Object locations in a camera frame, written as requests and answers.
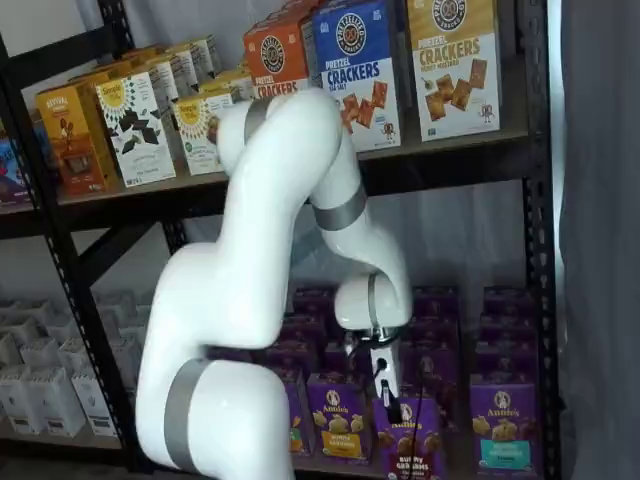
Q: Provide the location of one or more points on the white carton box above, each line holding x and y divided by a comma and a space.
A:
97, 407
20, 325
42, 352
55, 405
15, 400
80, 352

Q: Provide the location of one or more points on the blue pretzel crackers box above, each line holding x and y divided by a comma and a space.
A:
357, 75

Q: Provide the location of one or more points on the orange-yellow snack box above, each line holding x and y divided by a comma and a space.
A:
70, 145
107, 70

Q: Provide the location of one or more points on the blue-purple snack box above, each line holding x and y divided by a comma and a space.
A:
12, 170

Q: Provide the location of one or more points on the purple Annie's box orange label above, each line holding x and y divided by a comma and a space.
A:
297, 415

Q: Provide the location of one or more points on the purple bunny grahams box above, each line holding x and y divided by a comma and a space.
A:
410, 450

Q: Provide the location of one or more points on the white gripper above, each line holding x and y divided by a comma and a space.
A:
386, 367

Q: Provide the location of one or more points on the orange pretzel crackers box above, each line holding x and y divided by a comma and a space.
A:
272, 55
300, 10

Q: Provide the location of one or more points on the grey curtain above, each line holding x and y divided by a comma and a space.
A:
600, 225

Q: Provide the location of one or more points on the yellow Simple Mills bars box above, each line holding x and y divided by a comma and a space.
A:
225, 85
195, 135

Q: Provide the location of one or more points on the white Simple Mills sweet thins box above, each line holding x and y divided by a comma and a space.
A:
172, 70
205, 57
135, 130

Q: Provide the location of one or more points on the purple Annie's box teal patch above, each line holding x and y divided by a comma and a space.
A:
502, 425

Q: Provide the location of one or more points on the purple Annie's box yellow patch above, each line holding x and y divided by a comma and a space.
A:
340, 420

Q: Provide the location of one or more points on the purple Annie's snack box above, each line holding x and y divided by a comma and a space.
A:
306, 301
435, 330
235, 354
297, 357
334, 360
509, 300
440, 370
507, 327
436, 301
505, 357
305, 330

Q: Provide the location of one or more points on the gold pretzel crackers box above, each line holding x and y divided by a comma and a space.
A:
452, 75

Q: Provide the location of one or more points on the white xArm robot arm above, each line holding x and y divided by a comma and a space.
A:
260, 225

